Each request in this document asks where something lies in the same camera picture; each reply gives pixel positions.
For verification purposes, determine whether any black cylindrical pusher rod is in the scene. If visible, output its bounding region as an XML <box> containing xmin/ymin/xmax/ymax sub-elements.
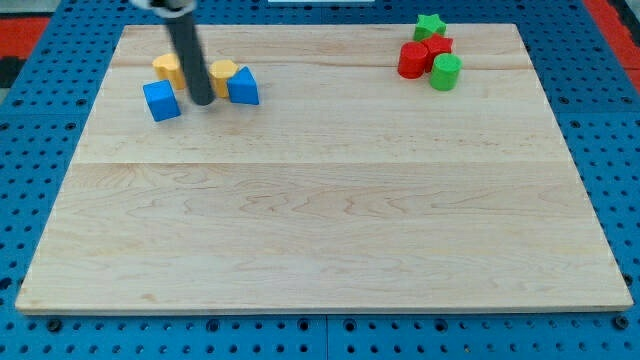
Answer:
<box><xmin>165</xmin><ymin>13</ymin><xmax>215</xmax><ymax>106</ymax></box>

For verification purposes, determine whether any silver rod mount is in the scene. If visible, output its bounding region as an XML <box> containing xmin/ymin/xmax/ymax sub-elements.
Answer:
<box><xmin>130</xmin><ymin>0</ymin><xmax>197</xmax><ymax>18</ymax></box>

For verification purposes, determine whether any yellow hexagon block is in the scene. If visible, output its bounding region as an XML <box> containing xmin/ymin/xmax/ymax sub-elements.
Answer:
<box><xmin>209</xmin><ymin>60</ymin><xmax>239</xmax><ymax>98</ymax></box>

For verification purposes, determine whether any yellow heart block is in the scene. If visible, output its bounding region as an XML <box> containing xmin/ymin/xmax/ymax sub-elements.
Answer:
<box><xmin>152</xmin><ymin>53</ymin><xmax>186</xmax><ymax>90</ymax></box>

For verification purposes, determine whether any blue cube block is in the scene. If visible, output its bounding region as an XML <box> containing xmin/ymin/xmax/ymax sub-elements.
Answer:
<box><xmin>142</xmin><ymin>80</ymin><xmax>181</xmax><ymax>122</ymax></box>

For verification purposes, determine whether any blue triangle block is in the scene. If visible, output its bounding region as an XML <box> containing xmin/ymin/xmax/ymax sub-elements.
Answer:
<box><xmin>227</xmin><ymin>67</ymin><xmax>260</xmax><ymax>105</ymax></box>

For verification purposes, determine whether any light wooden board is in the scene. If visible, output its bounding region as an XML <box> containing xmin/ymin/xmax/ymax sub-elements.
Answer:
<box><xmin>15</xmin><ymin>24</ymin><xmax>633</xmax><ymax>315</ymax></box>

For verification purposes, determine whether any red cylinder block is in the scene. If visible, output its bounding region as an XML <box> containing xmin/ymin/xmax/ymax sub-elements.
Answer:
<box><xmin>397</xmin><ymin>41</ymin><xmax>429</xmax><ymax>79</ymax></box>

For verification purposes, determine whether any green star block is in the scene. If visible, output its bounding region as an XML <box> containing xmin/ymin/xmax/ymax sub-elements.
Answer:
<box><xmin>413</xmin><ymin>14</ymin><xmax>447</xmax><ymax>41</ymax></box>

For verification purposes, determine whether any red star block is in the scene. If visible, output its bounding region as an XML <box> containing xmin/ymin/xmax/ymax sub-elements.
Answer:
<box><xmin>421</xmin><ymin>33</ymin><xmax>454</xmax><ymax>73</ymax></box>

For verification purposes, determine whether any green cylinder block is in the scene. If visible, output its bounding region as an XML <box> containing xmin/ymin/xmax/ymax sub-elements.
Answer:
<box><xmin>429</xmin><ymin>53</ymin><xmax>463</xmax><ymax>91</ymax></box>

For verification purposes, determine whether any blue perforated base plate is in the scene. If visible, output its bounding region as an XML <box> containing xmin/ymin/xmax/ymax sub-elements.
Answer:
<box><xmin>1</xmin><ymin>0</ymin><xmax>639</xmax><ymax>359</ymax></box>

